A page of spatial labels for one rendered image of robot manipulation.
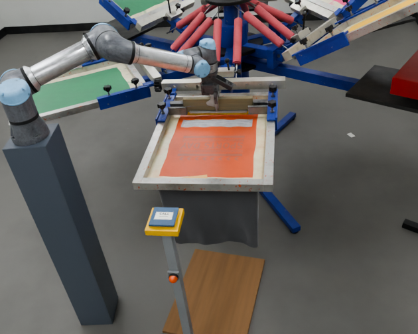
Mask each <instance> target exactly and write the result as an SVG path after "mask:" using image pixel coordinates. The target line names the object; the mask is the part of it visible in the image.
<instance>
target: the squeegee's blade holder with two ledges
mask: <svg viewBox="0 0 418 334"><path fill-rule="evenodd" d="M189 112H190V113H247V110H217V111H216V110H209V111H189Z"/></svg>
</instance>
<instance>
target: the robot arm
mask: <svg viewBox="0 0 418 334"><path fill-rule="evenodd" d="M101 58H104V59H106V60H109V61H111V62H117V63H121V64H128V65H132V64H133V63H135V64H142V65H146V66H152V67H157V68H163V69H168V70H174V71H178V72H185V73H189V74H195V76H197V77H199V78H201V81H202V83H201V82H200V86H201V92H202V95H209V97H210V100H209V101H207V102H206V104H207V105H209V106H213V107H215V108H216V111H217V110H218V108H219V105H218V97H219V96H220V90H219V85H220V86H222V87H224V88H226V89H228V90H230V91H231V90H232V88H233V85H234V83H232V82H231V81H229V80H227V79H225V78H223V77H222V76H219V75H218V74H217V73H218V62H217V55H216V44H215V41H214V40H213V39H212V38H203V39H202V40H200V42H199V46H196V47H193V48H188V49H185V50H181V51H178V52H177V53H176V52H169V51H166V50H160V49H156V48H150V47H146V46H141V45H137V44H136V43H135V42H134V41H130V40H127V39H125V38H123V37H122V36H120V35H119V33H118V32H117V30H116V29H115V28H114V27H112V26H111V25H109V24H107V23H98V24H96V25H94V26H93V27H92V28H91V30H90V32H88V33H86V34H84V35H83V36H82V39H81V41H79V42H77V43H75V44H73V45H71V46H69V47H68V48H66V49H64V50H62V51H60V52H58V53H56V54H54V55H52V56H51V57H49V58H47V59H45V60H43V61H41V62H39V63H37V64H35V65H34V66H31V67H26V66H23V67H21V68H19V69H10V70H7V71H6V72H4V73H3V74H2V76H1V77H0V102H1V104H2V106H3V109H4V111H5V114H6V116H7V118H8V120H9V123H10V131H11V140H12V141H13V144H15V145H17V146H28V145H32V144H36V143H38V142H40V141H42V140H44V139H45V138H46V137H47V136H48V135H49V133H50V130H49V128H48V125H47V124H46V123H45V122H44V120H43V119H42V118H41V117H40V115H39V114H38V110H37V108H36V105H35V102H34V99H33V94H35V93H37V92H38V91H40V87H41V86H42V85H44V84H46V83H48V82H49V81H51V80H53V79H55V78H57V77H59V76H61V75H62V74H65V73H66V72H69V71H70V70H73V69H74V68H76V67H78V66H80V65H82V64H84V63H86V62H88V61H89V60H99V59H101Z"/></svg>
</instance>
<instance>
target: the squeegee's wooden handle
mask: <svg viewBox="0 0 418 334"><path fill-rule="evenodd" d="M209 100H210V97H184V98H183V100H182V101H183V106H184V107H186V109H187V112H189V111H209V110H216V108H215V107H213V106H209V105H207V104H206V102H207V101H209ZM218 105H219V108H218V110H247V111H248V105H253V96H228V97H218Z"/></svg>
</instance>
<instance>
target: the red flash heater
mask: <svg viewBox="0 0 418 334"><path fill-rule="evenodd" d="M390 94H393V95H398V96H402V97H408V98H411V99H417V100H418V50H417V51H416V53H414V55H412V57H410V59H409V60H408V61H407V62H406V63H405V64H404V65H403V67H402V68H401V69H400V70H399V71H398V72H397V73H396V75H394V77H392V82H391V89H390Z"/></svg>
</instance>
